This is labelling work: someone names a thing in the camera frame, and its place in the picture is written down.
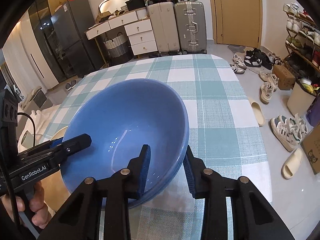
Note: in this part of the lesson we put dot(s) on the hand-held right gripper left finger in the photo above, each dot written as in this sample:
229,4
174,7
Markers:
145,172

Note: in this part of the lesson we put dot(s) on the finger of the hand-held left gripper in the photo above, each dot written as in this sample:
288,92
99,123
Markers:
56,142
75,145

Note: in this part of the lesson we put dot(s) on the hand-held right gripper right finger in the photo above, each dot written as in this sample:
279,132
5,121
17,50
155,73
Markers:
191,177

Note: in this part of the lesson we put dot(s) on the cream round plate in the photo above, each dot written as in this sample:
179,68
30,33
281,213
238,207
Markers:
53,186

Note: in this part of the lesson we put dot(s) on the person's left hand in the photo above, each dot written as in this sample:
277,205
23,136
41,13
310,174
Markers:
38,205

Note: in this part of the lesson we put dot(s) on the white plastic sheet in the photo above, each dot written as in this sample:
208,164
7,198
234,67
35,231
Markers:
42,120

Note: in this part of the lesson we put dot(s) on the white thermos cup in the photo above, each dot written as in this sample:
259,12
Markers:
25,140

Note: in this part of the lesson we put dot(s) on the grey slipper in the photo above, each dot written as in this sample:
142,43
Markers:
74,83
68,86

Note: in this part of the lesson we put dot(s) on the teal checkered tablecloth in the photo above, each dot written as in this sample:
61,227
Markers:
215,105

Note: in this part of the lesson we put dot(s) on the white wardrobe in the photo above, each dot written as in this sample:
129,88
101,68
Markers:
32,62

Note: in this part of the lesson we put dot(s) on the beige slide sandal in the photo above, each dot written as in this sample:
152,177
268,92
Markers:
258,113
292,163

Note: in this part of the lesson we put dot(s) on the black glass cabinet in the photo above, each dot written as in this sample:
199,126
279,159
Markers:
43,42

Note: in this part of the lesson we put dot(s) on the grey refrigerator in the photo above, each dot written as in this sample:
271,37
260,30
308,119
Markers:
75,42

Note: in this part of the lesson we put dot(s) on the woven laundry basket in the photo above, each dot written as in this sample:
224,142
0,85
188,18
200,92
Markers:
117,50

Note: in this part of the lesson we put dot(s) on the scattered sneakers group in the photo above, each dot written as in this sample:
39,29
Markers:
267,90

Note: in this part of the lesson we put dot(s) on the cat print cardboard box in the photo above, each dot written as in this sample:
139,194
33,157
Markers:
312,150

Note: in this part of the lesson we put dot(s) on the white vanity desk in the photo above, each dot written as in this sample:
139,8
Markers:
141,37

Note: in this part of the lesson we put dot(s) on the small cardboard box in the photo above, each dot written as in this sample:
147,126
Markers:
103,16

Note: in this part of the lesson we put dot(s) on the white trash bin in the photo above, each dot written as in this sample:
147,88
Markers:
298,100

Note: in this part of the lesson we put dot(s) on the brown cardboard box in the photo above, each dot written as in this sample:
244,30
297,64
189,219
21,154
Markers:
283,77

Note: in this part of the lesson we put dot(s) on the grey door mat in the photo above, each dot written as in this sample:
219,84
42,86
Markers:
236,48

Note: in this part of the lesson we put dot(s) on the purple bag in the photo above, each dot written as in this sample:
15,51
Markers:
314,115

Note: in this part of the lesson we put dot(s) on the beige suitcase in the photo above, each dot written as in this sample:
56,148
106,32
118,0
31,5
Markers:
163,30

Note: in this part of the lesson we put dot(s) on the small white slatted basket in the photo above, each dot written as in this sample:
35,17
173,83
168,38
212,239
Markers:
124,8

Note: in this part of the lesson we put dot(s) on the arched vanity mirror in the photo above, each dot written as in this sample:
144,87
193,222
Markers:
112,3

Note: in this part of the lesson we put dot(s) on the silver suitcase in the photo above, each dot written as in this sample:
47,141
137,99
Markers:
191,27

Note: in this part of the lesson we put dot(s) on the shoe rack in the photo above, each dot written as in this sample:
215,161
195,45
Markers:
295,50

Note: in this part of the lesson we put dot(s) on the wooden door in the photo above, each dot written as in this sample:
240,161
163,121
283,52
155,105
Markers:
237,12

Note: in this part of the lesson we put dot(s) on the rows of racked shoes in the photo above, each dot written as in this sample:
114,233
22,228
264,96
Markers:
300,22

